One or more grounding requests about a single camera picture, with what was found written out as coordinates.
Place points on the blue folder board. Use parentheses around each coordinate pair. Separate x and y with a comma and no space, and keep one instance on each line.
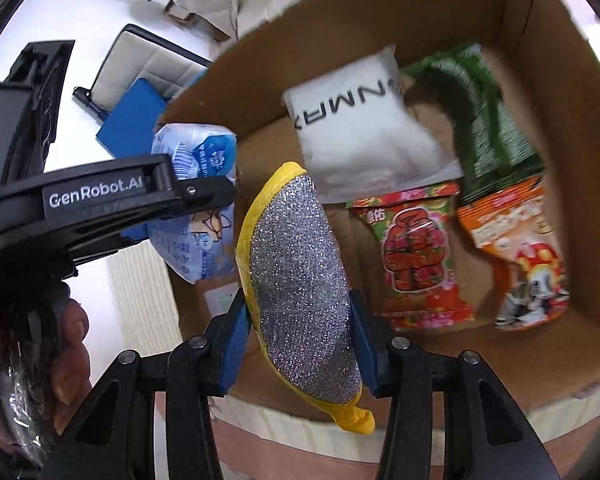
(130,127)

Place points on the white cushioned side chair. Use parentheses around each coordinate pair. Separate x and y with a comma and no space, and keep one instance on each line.
(138,54)

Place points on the yellow silver sponge pouch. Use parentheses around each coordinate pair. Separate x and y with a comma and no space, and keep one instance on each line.
(297,292)

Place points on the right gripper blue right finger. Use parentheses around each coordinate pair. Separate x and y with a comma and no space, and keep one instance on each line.
(486,435)

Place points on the green snack bag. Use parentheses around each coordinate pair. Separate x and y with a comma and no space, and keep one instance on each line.
(493,151)

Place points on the white soft pillow pack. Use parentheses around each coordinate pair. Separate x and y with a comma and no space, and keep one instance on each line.
(356,136)

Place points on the person's left hand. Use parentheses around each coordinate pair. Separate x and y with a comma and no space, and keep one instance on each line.
(31,339)

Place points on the red floral snack bag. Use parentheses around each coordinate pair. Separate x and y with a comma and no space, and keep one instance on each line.
(412,231)

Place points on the orange snack bag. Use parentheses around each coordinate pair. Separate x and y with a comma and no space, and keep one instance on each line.
(530,278)

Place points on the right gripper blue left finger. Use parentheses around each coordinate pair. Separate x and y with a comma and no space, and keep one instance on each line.
(112,434)

